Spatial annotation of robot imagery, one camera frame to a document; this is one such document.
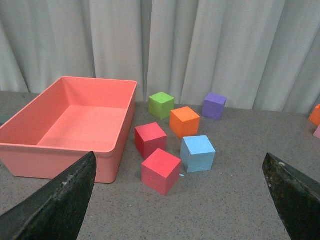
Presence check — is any pink plastic bin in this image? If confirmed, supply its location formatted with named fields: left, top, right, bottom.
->
left=0, top=76, right=137, bottom=184

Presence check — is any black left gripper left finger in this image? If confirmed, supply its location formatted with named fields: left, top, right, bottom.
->
left=0, top=151, right=97, bottom=240

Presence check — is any light blue foam block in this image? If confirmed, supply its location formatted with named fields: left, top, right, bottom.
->
left=180, top=135, right=216, bottom=173

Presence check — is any green foam block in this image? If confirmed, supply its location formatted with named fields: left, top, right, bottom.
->
left=148, top=92, right=175, bottom=120

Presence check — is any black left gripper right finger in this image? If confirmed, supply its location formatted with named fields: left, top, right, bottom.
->
left=262, top=153, right=320, bottom=240

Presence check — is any orange foam block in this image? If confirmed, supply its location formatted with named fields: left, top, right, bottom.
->
left=308, top=104, right=320, bottom=127
left=169, top=106, right=201, bottom=139

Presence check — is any dark red foam block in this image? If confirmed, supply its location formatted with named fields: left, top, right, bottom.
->
left=134, top=122, right=167, bottom=160

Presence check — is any pink foam block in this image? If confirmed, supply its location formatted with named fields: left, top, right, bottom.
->
left=313, top=125, right=320, bottom=139

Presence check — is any grey curtain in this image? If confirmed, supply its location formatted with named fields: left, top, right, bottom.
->
left=0, top=0, right=320, bottom=114

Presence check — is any purple foam block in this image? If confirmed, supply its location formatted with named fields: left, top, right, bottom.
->
left=201, top=93, right=227, bottom=121

